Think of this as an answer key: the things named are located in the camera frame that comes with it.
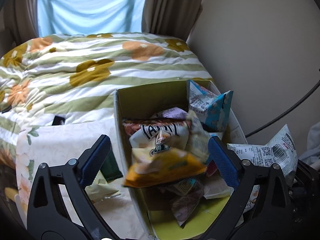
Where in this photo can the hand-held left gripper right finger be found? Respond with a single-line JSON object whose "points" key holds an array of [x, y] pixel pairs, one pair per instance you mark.
{"points": [[223, 162]]}

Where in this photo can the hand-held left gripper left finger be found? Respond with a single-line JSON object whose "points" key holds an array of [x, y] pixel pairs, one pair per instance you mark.
{"points": [[96, 160]]}

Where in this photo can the white barcoded snack packet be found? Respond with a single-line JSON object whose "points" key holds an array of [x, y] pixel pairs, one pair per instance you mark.
{"points": [[262, 152]]}

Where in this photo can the yellow orange snack packet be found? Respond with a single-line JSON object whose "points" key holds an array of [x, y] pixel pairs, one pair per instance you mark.
{"points": [[162, 170]]}

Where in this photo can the green cardboard box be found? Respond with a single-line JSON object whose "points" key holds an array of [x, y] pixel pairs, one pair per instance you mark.
{"points": [[150, 97]]}

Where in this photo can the red snack packet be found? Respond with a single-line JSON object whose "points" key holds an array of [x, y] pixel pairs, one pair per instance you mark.
{"points": [[212, 169]]}

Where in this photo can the dark green packet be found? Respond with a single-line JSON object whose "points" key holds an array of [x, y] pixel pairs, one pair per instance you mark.
{"points": [[111, 167]]}

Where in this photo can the light green snack packet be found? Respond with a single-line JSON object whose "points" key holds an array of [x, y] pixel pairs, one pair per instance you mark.
{"points": [[100, 187]]}

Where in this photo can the plain white packet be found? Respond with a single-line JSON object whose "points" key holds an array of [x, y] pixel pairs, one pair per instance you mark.
{"points": [[215, 191]]}

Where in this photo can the pale yellow snack packet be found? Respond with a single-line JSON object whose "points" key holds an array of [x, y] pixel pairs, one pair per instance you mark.
{"points": [[198, 135]]}

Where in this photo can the blue white snack packet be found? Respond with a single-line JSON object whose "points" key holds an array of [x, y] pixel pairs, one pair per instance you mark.
{"points": [[215, 110]]}

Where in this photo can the small black object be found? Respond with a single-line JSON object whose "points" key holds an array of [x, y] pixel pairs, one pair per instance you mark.
{"points": [[58, 120]]}

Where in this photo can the white dark lettered snack packet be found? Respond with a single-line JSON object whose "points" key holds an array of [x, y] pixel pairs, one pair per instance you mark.
{"points": [[147, 140]]}

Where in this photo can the grey cloth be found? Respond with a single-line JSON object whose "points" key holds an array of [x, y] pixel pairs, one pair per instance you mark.
{"points": [[311, 142]]}

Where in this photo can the brown clear snack packet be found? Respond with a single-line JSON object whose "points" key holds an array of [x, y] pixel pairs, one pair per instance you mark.
{"points": [[185, 205]]}

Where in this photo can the lilac snack packet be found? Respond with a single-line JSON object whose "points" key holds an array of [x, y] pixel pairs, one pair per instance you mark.
{"points": [[172, 112]]}

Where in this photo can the floral striped blanket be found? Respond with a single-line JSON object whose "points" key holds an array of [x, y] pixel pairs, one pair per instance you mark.
{"points": [[75, 55]]}

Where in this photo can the light blue sheer curtain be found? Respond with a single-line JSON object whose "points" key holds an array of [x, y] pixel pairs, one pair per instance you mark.
{"points": [[87, 5]]}

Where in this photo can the brown curtain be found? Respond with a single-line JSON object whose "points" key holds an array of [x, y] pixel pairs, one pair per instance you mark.
{"points": [[172, 7], [22, 10]]}

